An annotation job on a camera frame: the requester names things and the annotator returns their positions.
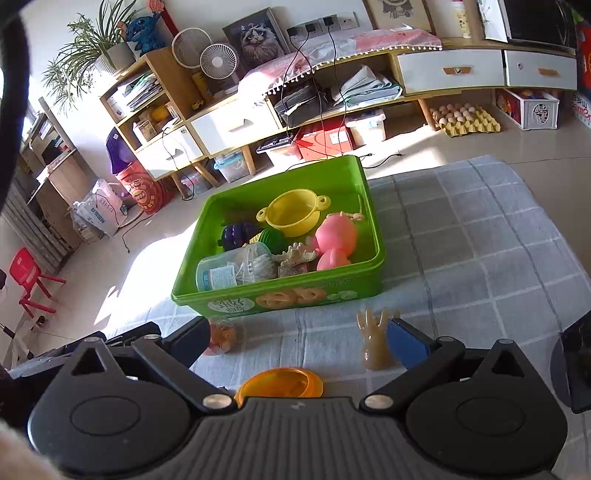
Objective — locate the clear plastic storage bin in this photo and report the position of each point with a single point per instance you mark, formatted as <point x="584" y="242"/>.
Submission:
<point x="231" y="166"/>

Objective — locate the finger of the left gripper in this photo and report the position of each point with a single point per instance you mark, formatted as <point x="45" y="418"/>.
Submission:
<point x="57" y="357"/>

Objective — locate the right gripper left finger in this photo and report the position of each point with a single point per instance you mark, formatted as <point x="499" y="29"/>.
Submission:
<point x="168" y="361"/>

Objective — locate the potted green plant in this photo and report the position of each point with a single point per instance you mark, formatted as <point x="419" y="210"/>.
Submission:
<point x="69" y="75"/>

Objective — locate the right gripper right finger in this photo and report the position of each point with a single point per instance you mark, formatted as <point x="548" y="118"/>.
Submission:
<point x="427" y="361"/>

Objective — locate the black microwave oven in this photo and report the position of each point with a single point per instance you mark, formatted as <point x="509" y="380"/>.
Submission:
<point x="544" y="22"/>

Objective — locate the pink lace cloth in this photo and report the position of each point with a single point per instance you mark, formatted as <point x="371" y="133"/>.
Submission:
<point x="273" y="75"/>

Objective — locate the green plastic storage box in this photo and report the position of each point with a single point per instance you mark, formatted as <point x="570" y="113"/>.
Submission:
<point x="342" y="179"/>

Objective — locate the red box under cabinet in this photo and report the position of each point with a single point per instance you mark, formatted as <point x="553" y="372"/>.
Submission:
<point x="324" y="139"/>

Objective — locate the orange flower-shaped bowl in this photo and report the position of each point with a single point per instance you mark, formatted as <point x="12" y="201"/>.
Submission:
<point x="286" y="382"/>

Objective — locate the pink rubber toy creature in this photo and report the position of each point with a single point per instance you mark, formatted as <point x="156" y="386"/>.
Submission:
<point x="335" y="240"/>

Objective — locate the pink capsule ball toy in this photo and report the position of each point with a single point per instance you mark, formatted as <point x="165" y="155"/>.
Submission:
<point x="223" y="337"/>

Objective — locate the white desk fan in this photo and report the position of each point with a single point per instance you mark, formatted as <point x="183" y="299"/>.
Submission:
<point x="219" y="61"/>
<point x="188" y="45"/>

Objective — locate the purple toy grapes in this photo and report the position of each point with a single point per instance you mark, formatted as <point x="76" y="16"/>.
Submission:
<point x="236" y="235"/>

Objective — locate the white toy storage crate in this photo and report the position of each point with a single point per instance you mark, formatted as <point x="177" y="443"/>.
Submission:
<point x="527" y="108"/>

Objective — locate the red gift bag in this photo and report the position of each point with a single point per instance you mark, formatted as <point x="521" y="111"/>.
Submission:
<point x="149" y="195"/>

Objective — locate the yellow toy pot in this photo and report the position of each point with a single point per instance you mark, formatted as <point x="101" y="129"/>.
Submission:
<point x="295" y="212"/>

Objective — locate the toy corn cob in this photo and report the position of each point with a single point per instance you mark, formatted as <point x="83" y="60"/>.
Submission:
<point x="274" y="240"/>

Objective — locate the framed cat picture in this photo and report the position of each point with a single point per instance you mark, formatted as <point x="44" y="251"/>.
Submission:
<point x="257" y="39"/>

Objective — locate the red plastic chair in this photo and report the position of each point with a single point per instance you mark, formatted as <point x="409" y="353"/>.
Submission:
<point x="27" y="273"/>

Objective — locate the clear cotton swab jar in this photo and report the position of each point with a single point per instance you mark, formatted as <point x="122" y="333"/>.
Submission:
<point x="243" y="266"/>

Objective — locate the blue Stitch plush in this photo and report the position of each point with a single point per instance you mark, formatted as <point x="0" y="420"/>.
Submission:
<point x="142" y="31"/>

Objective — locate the framed cartoon picture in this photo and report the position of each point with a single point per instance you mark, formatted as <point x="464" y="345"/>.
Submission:
<point x="396" y="14"/>

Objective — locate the egg tray with eggs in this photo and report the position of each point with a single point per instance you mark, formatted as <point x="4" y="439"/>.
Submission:
<point x="458" y="120"/>

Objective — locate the wooden TV cabinet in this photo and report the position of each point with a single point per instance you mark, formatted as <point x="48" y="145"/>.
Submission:
<point x="173" y="128"/>

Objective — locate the grey checked tablecloth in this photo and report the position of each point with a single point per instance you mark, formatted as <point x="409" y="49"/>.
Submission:
<point x="469" y="253"/>

